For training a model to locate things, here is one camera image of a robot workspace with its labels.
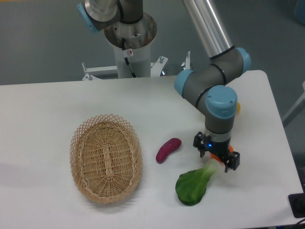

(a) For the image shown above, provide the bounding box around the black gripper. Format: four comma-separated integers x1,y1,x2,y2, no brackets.
193,132,240,173

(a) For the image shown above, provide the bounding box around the blue object top right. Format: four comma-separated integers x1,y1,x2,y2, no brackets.
294,0,305,25

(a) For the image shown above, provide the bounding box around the orange fruit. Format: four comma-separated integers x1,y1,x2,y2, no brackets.
210,146,234,163

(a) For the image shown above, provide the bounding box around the woven wicker basket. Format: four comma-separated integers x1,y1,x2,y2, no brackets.
70,114,142,204

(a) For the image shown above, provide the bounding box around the black cable on pedestal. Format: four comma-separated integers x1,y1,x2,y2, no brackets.
121,37,137,78

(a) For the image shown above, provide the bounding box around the yellow fruit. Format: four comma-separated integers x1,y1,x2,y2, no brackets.
236,102,241,115

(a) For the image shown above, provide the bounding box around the purple sweet potato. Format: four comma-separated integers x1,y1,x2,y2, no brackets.
155,138,182,164

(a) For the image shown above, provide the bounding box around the green leafy vegetable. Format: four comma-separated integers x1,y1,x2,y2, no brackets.
175,159,221,206

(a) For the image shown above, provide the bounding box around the white frame at right edge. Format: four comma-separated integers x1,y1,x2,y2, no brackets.
282,82,305,128

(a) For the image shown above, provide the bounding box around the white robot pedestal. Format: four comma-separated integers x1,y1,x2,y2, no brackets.
82,13,169,80

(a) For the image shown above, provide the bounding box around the black device at table edge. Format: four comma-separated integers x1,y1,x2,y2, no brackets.
288,193,305,219

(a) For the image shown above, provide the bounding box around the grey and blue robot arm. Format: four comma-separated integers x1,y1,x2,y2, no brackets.
77,0,251,170

